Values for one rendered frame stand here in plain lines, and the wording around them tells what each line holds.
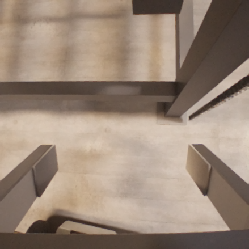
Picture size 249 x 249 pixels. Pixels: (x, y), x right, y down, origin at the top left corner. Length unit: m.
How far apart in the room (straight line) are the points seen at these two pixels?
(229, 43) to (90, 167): 0.81
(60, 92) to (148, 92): 0.31
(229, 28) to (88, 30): 0.97
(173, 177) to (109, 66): 0.68
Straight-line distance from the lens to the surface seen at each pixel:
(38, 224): 1.00
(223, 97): 0.52
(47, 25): 1.31
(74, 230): 0.91
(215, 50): 0.34
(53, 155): 0.17
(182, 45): 0.69
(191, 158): 0.16
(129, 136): 0.91
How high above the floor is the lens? 0.91
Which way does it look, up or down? 80 degrees down
